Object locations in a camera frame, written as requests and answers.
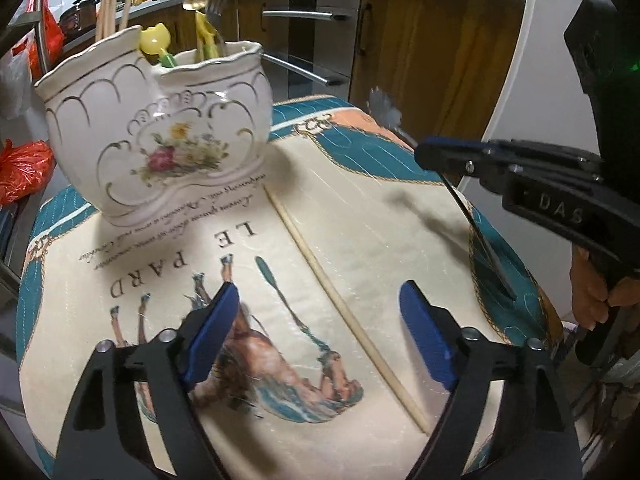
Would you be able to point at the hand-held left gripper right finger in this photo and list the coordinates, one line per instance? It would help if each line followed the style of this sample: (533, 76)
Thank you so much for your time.
(425, 335)

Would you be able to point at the red plastic bag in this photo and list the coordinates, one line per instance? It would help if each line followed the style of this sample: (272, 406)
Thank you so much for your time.
(47, 40)

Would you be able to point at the person's right hand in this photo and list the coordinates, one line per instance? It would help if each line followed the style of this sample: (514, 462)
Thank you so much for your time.
(587, 290)

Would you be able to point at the dark red cooking pot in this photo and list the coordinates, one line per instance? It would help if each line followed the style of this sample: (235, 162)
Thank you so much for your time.
(80, 15)

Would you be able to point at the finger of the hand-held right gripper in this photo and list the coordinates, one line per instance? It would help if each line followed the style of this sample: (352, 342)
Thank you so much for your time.
(445, 155)

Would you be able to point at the white floral ceramic utensil holder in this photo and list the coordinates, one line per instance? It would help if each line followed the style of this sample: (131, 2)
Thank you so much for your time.
(200, 110)

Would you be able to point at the steel flower-shaped spoon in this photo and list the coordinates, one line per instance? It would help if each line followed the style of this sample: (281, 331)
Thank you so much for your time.
(385, 110)

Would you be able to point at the yellow plastic tulip spoon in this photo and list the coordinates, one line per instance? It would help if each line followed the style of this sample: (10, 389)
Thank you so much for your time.
(205, 27)
(152, 40)

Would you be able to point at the wooden kitchen cabinets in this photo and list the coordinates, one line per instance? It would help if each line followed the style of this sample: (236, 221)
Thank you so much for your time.
(425, 50)

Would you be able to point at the white plastic bag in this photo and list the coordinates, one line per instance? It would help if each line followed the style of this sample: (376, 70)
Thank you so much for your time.
(12, 80)

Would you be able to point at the orange-red plastic bag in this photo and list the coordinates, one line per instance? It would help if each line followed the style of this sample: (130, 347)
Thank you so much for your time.
(22, 170)

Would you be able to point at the printed quilted table mat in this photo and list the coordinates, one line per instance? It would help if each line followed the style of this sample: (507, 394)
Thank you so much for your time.
(375, 220)

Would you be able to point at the wooden chopstick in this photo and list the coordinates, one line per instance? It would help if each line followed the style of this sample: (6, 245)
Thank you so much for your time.
(101, 15)
(345, 310)
(111, 10)
(127, 7)

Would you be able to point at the silver steel fork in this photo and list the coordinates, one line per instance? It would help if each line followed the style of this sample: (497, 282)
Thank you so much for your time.
(217, 10)

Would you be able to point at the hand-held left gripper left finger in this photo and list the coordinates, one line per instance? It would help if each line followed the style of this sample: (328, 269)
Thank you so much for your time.
(212, 330)

